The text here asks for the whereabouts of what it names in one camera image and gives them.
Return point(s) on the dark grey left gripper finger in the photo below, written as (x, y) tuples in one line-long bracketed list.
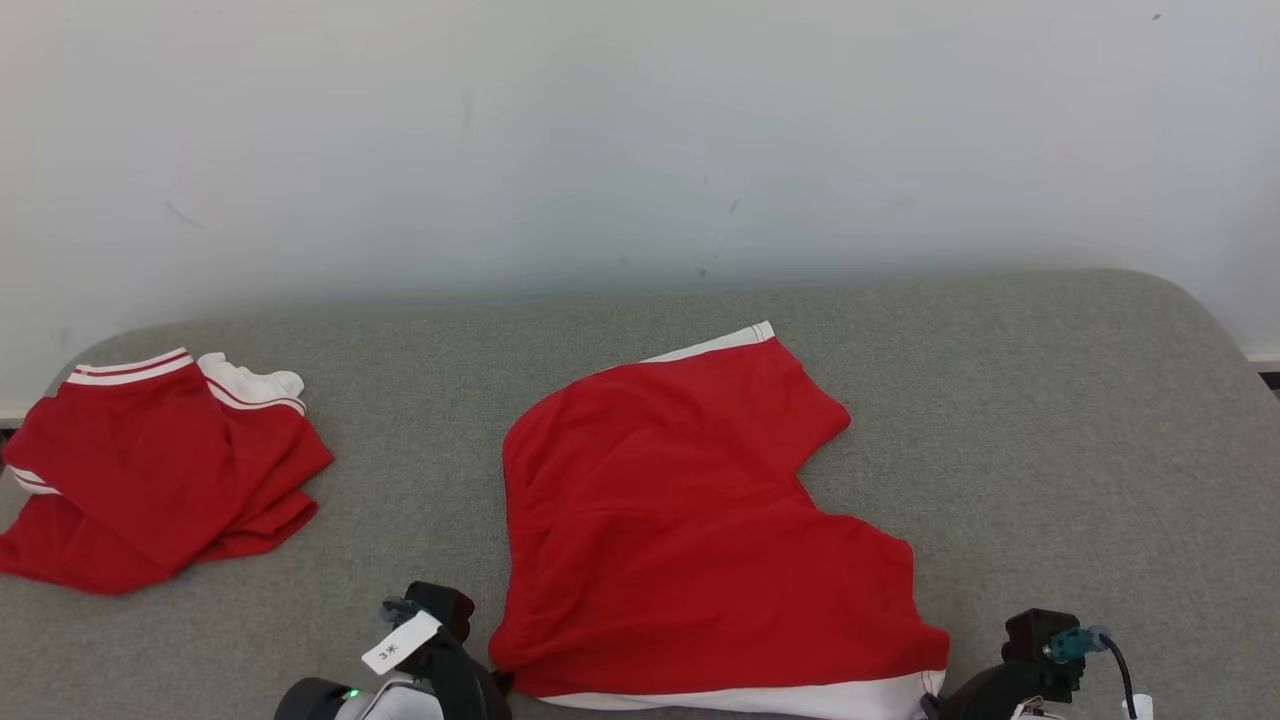
[(500, 684)]

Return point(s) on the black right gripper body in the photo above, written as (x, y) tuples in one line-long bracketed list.
[(1000, 695)]

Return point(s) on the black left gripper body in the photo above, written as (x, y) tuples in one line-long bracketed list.
[(465, 690)]

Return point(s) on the red shorts with white stripe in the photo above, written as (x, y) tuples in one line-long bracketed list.
[(680, 520)]

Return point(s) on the red basketball jersey number 23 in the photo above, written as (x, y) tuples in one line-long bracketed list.
[(140, 470)]

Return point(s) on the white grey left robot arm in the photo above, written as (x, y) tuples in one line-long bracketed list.
[(320, 702)]

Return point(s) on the white paper tag with print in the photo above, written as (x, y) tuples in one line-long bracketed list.
[(400, 645)]

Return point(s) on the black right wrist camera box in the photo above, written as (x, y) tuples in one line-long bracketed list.
[(1030, 640)]

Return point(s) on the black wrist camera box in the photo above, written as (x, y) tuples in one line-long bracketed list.
[(1030, 640), (445, 605)]

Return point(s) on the teal right camera connector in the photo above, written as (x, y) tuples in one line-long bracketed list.
[(1070, 644)]

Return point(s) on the teal camera connector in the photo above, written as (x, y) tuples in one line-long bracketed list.
[(398, 610), (1070, 644)]

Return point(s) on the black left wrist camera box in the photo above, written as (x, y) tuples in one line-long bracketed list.
[(445, 605)]

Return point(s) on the teal left camera connector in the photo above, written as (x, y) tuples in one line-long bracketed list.
[(398, 610)]

